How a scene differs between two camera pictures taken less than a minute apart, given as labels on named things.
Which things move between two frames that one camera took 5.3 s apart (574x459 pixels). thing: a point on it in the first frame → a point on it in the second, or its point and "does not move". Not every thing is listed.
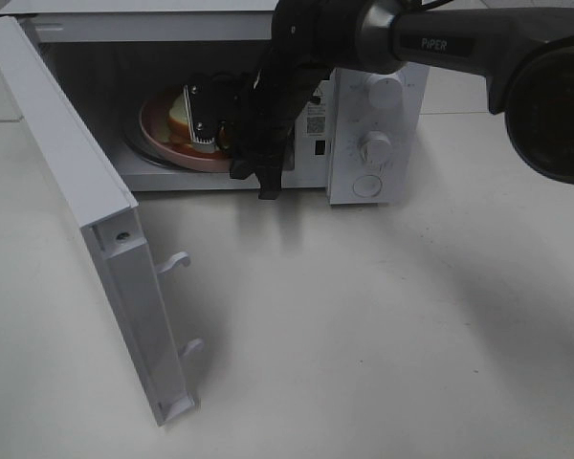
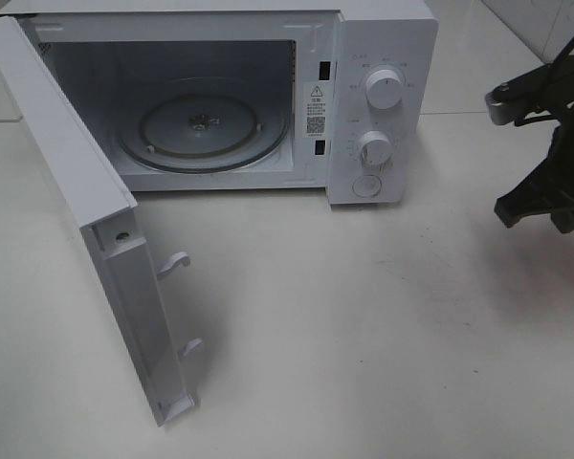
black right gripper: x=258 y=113 → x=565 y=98
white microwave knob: x=376 y=151 does not move
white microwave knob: x=386 y=92 does not move
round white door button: x=367 y=185 does not move
